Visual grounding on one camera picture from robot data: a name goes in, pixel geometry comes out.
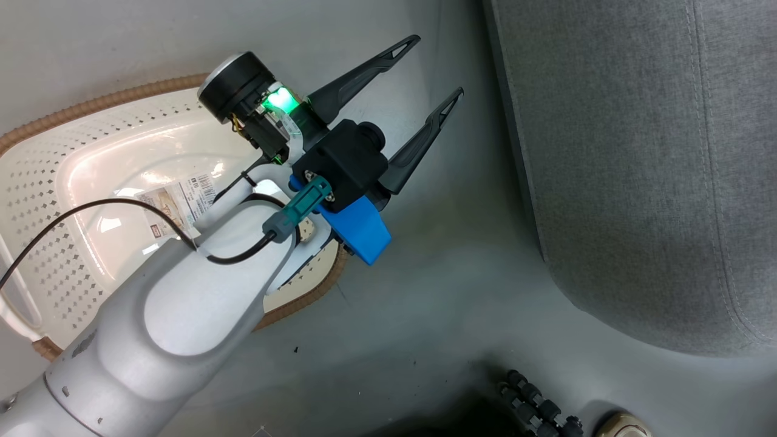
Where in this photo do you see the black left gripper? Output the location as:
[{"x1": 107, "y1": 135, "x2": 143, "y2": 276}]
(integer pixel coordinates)
[{"x1": 196, "y1": 35, "x2": 421, "y2": 166}]

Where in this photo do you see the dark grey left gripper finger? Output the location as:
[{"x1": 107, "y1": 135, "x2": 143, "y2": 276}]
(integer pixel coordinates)
[{"x1": 384, "y1": 87, "x2": 465, "y2": 196}]

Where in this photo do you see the cream perforated laundry basket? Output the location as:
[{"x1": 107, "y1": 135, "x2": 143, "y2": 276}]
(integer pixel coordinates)
[{"x1": 0, "y1": 73, "x2": 351, "y2": 363}]

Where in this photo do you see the printed paper label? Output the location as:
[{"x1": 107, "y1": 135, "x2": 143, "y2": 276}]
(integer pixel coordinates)
[{"x1": 136, "y1": 172, "x2": 220, "y2": 239}]

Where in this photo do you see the grey fabric sofa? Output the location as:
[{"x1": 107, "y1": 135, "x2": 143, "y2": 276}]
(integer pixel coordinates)
[{"x1": 484, "y1": 0, "x2": 777, "y2": 359}]

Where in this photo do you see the left black cable teal plug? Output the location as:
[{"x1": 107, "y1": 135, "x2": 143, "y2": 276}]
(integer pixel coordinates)
[{"x1": 0, "y1": 176, "x2": 333, "y2": 289}]

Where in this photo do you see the black ribbed cable conduit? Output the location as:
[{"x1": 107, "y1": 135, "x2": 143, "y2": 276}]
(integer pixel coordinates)
[{"x1": 500, "y1": 369, "x2": 585, "y2": 437}]

